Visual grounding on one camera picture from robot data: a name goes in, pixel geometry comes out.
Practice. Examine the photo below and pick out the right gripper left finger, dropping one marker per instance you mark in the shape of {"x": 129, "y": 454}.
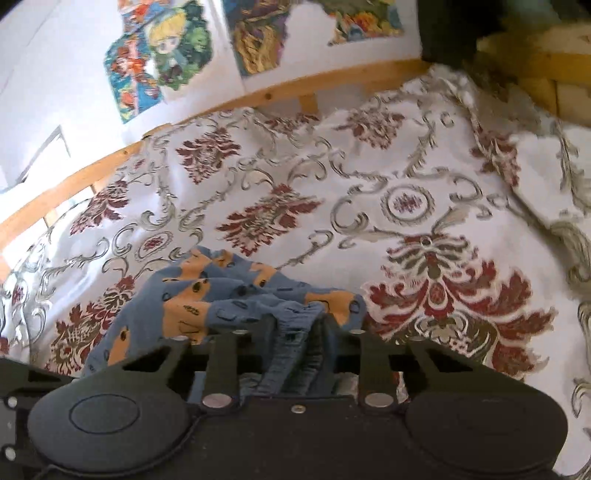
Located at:
{"x": 230, "y": 354}

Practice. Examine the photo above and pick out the blue patterned pyjama pants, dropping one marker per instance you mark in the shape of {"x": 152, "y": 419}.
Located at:
{"x": 208, "y": 292}

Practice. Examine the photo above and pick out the white floral bedspread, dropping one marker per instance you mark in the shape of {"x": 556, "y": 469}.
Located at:
{"x": 459, "y": 217}

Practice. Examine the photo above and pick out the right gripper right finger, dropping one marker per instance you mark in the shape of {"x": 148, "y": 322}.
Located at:
{"x": 362, "y": 353}

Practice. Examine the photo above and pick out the starry swirl painting poster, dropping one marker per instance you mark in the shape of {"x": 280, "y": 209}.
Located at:
{"x": 257, "y": 32}

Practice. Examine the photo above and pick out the anime girl poster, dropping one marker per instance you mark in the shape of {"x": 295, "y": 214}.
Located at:
{"x": 125, "y": 62}

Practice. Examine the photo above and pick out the dark jacket on bedpost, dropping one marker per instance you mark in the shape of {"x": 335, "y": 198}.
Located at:
{"x": 450, "y": 30}

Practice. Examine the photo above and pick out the landscape painting poster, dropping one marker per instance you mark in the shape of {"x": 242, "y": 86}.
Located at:
{"x": 358, "y": 20}

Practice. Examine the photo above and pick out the blonde chibi poster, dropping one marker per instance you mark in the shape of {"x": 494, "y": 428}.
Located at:
{"x": 180, "y": 45}

